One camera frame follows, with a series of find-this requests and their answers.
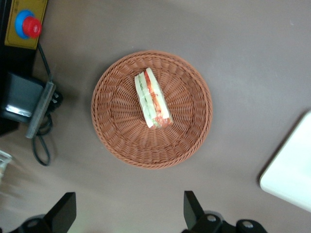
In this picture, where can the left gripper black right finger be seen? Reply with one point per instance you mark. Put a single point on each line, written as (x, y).
(192, 211)

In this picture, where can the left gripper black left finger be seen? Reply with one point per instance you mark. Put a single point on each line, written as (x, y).
(63, 213)

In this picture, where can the triangle sandwich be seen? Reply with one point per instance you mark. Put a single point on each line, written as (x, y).
(150, 97)

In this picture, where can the round brown wicker basket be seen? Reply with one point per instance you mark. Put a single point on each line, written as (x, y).
(116, 136)

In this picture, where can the beige rectangular serving tray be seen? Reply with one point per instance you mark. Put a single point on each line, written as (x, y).
(291, 165)

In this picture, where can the grey metal mounting plate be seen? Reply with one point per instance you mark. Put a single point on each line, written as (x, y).
(41, 109)

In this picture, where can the yellow emergency stop box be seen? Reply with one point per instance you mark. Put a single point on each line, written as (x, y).
(17, 36)

